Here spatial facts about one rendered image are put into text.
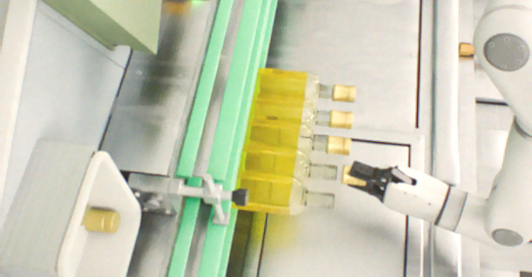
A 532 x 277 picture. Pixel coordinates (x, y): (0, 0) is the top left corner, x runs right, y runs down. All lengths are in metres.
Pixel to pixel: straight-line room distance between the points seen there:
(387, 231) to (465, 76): 0.44
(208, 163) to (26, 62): 0.34
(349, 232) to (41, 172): 0.63
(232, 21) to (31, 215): 0.55
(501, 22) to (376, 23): 0.80
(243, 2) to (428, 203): 0.51
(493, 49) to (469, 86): 0.68
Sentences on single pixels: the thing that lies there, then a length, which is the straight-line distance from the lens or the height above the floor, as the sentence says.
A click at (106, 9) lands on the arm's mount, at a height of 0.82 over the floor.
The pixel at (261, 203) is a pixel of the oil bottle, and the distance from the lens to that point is 1.07.
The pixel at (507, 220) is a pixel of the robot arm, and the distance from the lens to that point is 0.98.
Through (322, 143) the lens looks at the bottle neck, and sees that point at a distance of 1.13.
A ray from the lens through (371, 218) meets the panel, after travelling 1.22.
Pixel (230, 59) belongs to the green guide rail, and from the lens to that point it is 1.09.
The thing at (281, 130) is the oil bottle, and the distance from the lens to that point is 1.13.
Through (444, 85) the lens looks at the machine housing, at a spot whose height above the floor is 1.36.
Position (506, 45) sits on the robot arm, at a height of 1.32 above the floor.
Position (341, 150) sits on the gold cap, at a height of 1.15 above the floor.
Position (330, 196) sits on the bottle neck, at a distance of 1.08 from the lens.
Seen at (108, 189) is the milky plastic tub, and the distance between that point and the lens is 0.91.
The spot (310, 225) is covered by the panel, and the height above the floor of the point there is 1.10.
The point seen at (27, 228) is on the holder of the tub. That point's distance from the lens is 0.79.
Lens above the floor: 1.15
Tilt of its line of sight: 7 degrees down
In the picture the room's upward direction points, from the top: 96 degrees clockwise
